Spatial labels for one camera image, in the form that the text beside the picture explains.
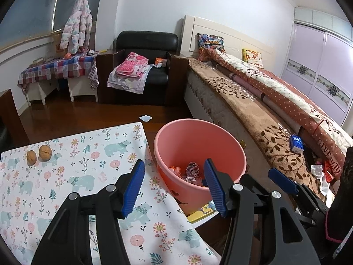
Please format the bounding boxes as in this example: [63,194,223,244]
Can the red snack wrapper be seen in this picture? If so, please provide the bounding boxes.
[169,161,207,187]

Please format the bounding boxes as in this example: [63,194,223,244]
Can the yellow book under table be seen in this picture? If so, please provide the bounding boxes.
[187,200,217,224]

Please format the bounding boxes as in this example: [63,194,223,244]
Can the blue tissue pack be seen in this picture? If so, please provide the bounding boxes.
[289,134,304,154]

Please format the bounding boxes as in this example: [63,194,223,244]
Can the pink plastic bucket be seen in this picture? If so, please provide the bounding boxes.
[154,118,247,215]

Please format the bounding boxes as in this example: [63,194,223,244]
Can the orange rolled quilt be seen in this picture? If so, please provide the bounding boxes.
[207,49,352,178]

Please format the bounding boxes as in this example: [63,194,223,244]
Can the white paper scrap on floor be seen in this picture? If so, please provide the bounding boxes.
[139,115,152,122]

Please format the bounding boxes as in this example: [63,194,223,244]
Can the walnut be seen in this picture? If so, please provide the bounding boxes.
[26,150,37,166]
[38,145,52,161]

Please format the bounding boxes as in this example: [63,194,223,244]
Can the floral bear tablecloth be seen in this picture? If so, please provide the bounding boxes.
[1,123,221,264]

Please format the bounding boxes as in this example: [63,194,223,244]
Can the bed with brown blanket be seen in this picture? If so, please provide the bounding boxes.
[181,15,342,194]

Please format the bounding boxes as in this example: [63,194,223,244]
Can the black leather armchair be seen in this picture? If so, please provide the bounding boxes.
[96,30,188,106]

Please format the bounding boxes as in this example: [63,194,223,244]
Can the white folded cloth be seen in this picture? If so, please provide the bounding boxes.
[107,65,152,95]

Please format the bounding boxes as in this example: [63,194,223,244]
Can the pink folded clothes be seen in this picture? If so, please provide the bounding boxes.
[114,52,148,78]

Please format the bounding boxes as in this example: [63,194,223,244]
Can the yellow floral pillow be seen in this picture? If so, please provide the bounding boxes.
[242,49,264,69]

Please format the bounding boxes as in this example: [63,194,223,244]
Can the lilac wardrobe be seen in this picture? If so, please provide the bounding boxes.
[282,7,352,126]

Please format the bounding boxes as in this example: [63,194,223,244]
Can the black leather sofa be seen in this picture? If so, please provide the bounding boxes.
[0,89,29,153]

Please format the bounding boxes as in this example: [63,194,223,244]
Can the colourful patterned pillow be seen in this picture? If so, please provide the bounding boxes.
[197,33,225,62]

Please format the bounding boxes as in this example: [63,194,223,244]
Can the plaid covered side table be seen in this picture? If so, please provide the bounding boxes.
[18,55,99,102]

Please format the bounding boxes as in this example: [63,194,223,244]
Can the hanging pastel puffer jacket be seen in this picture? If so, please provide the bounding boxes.
[60,0,93,55]

